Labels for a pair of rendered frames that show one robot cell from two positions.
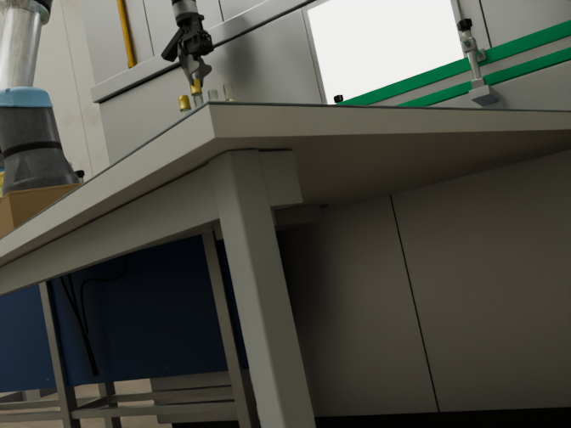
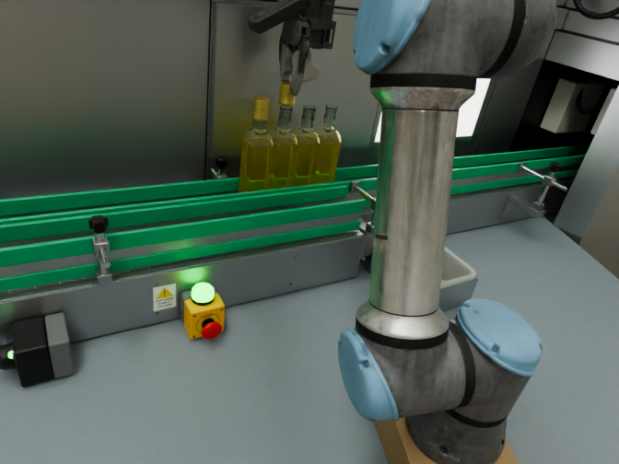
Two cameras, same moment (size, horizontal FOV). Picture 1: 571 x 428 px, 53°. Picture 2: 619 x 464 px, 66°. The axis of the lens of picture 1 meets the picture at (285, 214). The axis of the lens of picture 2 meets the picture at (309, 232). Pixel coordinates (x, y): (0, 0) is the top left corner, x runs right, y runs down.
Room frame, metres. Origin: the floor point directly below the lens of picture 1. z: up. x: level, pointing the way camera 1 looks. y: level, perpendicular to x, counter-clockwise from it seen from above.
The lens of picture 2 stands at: (1.19, 1.06, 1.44)
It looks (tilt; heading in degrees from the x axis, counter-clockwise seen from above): 30 degrees down; 295
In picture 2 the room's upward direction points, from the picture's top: 10 degrees clockwise
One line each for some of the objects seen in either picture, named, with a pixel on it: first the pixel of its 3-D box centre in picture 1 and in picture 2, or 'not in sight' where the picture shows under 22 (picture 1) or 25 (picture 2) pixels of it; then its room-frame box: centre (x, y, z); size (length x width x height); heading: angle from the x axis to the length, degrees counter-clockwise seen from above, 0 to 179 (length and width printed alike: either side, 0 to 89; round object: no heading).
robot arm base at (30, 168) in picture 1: (37, 172); (461, 407); (1.17, 0.49, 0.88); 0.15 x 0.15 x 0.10
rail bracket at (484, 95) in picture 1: (478, 74); (534, 193); (1.18, -0.46, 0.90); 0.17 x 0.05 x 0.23; 150
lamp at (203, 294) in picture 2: not in sight; (203, 292); (1.67, 0.49, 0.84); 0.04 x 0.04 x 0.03
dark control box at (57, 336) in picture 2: not in sight; (42, 349); (1.81, 0.74, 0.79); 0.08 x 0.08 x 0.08; 60
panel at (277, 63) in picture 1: (309, 64); (373, 86); (1.66, -0.16, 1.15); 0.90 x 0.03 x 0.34; 60
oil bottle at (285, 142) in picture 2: not in sight; (278, 172); (1.71, 0.19, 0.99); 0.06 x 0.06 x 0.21; 60
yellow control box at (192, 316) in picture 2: not in sight; (202, 313); (1.67, 0.49, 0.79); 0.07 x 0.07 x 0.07; 60
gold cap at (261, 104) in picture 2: (184, 103); (261, 108); (1.75, 0.24, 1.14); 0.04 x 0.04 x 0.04
